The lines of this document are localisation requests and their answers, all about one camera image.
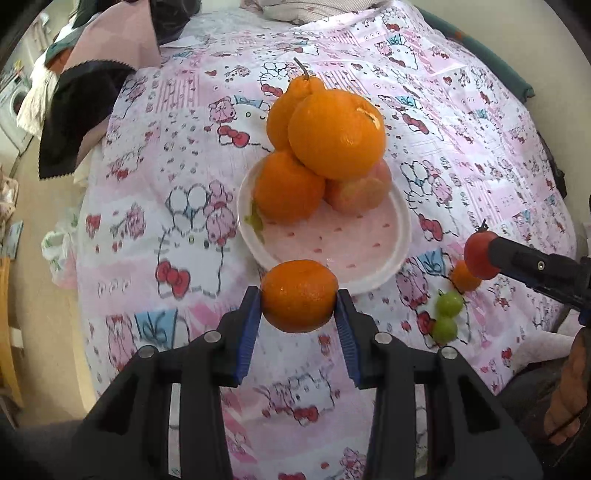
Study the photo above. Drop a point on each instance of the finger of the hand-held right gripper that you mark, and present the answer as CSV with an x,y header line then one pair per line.
x,y
526,267

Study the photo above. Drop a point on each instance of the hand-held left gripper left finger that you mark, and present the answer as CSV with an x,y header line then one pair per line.
x,y
249,332

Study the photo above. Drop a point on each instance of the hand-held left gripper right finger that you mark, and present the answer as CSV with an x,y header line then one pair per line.
x,y
347,332

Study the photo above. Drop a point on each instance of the small red tomato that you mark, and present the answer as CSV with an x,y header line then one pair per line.
x,y
478,254

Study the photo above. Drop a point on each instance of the small mandarin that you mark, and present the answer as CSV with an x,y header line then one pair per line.
x,y
461,279
299,295

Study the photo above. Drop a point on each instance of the pink spotted bowl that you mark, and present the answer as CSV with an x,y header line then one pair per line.
x,y
341,244

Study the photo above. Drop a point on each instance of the red apple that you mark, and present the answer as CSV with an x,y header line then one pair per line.
x,y
358,191

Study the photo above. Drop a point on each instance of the large smooth orange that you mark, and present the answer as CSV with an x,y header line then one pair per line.
x,y
288,187

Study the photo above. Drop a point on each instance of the large orange with peel scar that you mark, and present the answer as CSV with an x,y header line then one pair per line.
x,y
337,134

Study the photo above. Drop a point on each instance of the necked orange with stem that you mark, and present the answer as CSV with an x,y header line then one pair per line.
x,y
284,115

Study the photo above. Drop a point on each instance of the person's right hand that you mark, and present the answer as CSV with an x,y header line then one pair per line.
x,y
570,392

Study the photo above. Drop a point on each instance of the green grape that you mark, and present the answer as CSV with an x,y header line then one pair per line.
x,y
444,329
450,304

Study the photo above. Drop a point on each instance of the dark bag beside bed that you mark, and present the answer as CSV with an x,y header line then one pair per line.
x,y
554,170

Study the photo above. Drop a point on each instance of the pink cartoon printed blanket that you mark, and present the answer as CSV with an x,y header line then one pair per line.
x,y
184,138

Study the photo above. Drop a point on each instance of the white plastic bag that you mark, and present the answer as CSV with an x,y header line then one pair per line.
x,y
57,249

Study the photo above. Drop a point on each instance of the teal bed edge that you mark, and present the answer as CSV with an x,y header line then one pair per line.
x,y
485,50

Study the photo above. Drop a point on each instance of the wooden chair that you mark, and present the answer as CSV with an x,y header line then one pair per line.
x,y
7,332

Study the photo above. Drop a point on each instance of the black cloth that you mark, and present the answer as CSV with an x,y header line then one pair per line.
x,y
76,115

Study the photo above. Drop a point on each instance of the pink cloth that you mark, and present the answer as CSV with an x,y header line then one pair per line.
x,y
120,44

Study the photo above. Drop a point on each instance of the white ruffled cloth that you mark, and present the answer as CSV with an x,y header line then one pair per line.
x,y
37,94

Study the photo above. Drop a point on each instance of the white washing machine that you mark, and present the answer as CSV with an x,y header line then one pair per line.
x,y
14,108

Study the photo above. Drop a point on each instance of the crumpled grey blanket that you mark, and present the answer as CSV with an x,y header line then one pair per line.
x,y
314,7

